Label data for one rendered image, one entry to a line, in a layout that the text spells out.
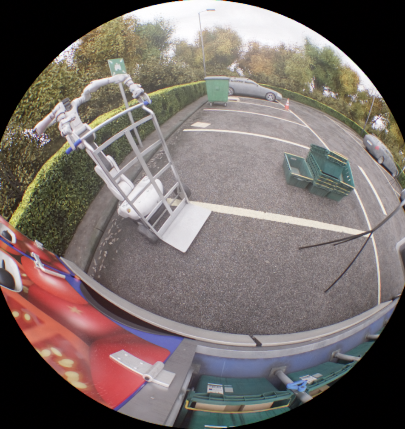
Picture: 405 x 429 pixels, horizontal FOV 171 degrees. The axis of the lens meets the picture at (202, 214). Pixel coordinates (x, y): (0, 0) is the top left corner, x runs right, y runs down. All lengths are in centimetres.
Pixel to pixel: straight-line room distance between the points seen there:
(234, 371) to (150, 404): 54
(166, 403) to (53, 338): 29
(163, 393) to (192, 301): 107
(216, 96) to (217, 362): 657
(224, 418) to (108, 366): 39
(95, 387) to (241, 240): 147
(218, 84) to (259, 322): 655
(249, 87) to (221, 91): 457
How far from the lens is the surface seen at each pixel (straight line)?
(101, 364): 43
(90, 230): 222
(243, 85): 1051
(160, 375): 44
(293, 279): 157
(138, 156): 108
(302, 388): 73
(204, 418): 59
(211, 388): 72
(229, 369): 82
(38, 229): 236
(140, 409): 36
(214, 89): 618
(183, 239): 141
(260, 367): 86
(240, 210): 163
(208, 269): 135
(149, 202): 142
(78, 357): 43
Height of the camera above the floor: 133
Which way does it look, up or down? 57 degrees down
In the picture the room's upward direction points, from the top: 8 degrees counter-clockwise
